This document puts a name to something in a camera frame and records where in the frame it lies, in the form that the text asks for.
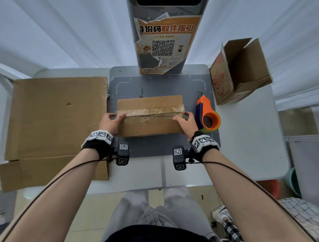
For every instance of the person's left hand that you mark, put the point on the person's left hand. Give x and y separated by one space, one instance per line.
109 123

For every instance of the person's right hand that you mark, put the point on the person's right hand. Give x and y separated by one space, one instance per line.
190 126

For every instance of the blue orange tape dispenser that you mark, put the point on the blue orange tape dispenser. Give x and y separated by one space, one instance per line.
204 102
210 130

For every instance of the cardboard box black print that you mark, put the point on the cardboard box black print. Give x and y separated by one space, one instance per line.
149 127

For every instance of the large cardboard box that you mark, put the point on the large cardboard box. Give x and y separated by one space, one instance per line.
57 119

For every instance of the red print cardboard box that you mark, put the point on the red print cardboard box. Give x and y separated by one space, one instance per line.
249 64

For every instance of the person's right forearm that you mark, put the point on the person's right forearm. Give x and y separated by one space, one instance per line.
249 204

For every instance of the person's left forearm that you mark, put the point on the person's left forearm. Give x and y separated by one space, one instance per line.
57 199

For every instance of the grey scanning mat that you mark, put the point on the grey scanning mat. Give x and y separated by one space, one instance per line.
162 84

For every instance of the grey scanner kiosk with poster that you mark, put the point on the grey scanner kiosk with poster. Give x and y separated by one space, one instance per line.
189 49

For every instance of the grey trousers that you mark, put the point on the grey trousers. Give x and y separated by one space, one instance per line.
179 209

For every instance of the white sneaker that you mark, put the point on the white sneaker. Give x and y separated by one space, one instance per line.
219 212

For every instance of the orange plastic basin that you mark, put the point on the orange plastic basin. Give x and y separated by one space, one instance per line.
271 187

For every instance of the white perforated metal bar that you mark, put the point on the white perforated metal bar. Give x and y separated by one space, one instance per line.
301 137

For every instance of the black white plaid cloth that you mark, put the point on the black white plaid cloth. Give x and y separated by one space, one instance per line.
231 231

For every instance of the teal plastic bucket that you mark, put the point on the teal plastic bucket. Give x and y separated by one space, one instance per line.
290 182

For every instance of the black shirt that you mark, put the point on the black shirt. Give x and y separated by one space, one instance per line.
154 235

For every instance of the grey printed floor mat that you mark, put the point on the grey printed floor mat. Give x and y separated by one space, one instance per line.
6 207

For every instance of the white checked cloth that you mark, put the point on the white checked cloth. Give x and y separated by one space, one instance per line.
304 212

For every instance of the white metal frame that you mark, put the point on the white metal frame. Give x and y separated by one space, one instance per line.
12 71

